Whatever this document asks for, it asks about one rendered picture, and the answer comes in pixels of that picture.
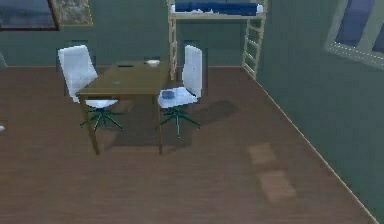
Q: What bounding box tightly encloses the dark-framed wall picture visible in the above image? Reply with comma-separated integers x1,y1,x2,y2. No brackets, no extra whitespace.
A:
0,0,61,32

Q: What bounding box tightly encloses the white swivel chair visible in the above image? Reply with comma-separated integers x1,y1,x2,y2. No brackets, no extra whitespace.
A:
57,44,126,132
157,44,204,140

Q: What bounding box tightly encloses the brown wooden table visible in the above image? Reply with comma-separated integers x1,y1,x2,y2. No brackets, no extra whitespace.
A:
75,60,172,156

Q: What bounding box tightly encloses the pale-framed window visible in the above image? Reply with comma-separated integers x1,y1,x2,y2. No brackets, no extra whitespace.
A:
324,0,384,71

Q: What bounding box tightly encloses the pale wooden loft bed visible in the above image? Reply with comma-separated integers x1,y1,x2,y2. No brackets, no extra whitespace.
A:
166,0,269,81

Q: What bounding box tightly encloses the gold-framed wall picture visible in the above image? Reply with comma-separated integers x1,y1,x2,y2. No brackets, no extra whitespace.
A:
50,0,94,27

